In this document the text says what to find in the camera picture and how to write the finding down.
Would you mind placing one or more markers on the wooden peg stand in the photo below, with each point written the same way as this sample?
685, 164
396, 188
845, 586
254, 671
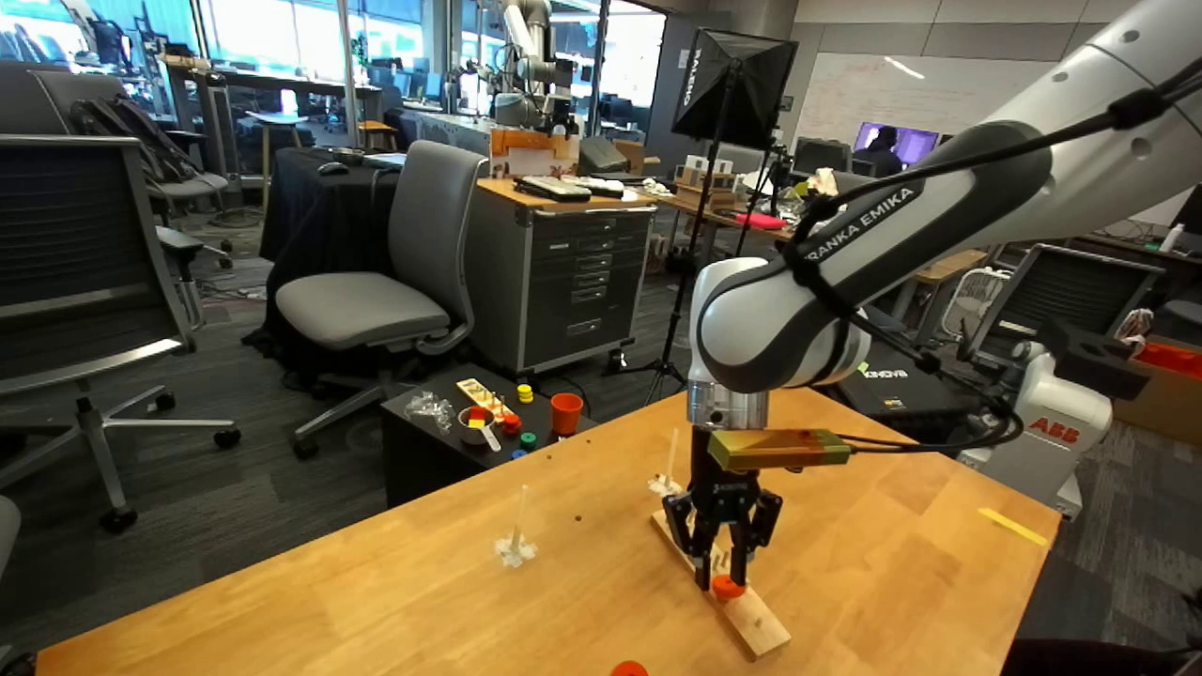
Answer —
758, 624

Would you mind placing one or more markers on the clear plastic bag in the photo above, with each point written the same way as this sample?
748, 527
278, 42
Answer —
431, 405

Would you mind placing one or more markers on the small yellow block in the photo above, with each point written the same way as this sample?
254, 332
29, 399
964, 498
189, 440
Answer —
525, 392

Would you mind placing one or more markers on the black armchair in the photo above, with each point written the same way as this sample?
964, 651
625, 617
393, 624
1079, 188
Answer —
1077, 300

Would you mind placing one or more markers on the yellow-green wrist camera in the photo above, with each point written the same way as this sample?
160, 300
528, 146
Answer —
775, 448

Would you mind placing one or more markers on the grey office chair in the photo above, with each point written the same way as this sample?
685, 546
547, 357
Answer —
362, 304

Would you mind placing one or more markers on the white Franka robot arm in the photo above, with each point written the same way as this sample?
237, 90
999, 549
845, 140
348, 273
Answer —
1027, 175

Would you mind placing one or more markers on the dark office chair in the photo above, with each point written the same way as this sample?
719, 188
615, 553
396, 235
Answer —
180, 188

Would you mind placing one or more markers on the black storage crate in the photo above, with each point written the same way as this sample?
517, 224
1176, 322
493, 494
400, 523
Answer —
418, 463

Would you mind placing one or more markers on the orange plastic cup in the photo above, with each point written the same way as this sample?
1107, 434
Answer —
569, 413

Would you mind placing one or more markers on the black keyboard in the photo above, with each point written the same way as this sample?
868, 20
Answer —
549, 188

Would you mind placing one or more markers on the black mesh office chair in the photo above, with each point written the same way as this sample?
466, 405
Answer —
78, 248

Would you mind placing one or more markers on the yellow tape strip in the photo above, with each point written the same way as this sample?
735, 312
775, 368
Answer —
1011, 527

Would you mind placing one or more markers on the grey cabinet wooden top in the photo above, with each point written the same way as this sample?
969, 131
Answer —
565, 286

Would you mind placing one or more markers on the small red toy piece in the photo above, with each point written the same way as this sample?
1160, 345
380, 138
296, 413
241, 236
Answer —
508, 424

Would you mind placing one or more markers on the black case green label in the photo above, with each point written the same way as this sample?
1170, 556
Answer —
902, 392

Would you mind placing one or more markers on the purple screen monitor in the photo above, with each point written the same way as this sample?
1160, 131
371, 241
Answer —
902, 140

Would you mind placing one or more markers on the white ABB robot base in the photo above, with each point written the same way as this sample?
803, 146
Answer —
1052, 434

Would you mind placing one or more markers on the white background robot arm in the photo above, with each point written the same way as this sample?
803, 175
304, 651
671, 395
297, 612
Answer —
525, 39

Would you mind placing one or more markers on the black softbox light stand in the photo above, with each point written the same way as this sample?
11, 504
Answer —
739, 86

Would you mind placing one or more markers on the small green toy piece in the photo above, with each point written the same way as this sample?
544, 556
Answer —
528, 440

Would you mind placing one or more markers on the wooden office desk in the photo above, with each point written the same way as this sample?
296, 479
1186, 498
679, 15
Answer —
708, 211

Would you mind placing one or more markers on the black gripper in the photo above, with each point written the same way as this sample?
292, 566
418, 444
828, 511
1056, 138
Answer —
735, 498

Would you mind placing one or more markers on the orange cardboard box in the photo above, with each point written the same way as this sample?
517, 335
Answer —
528, 153

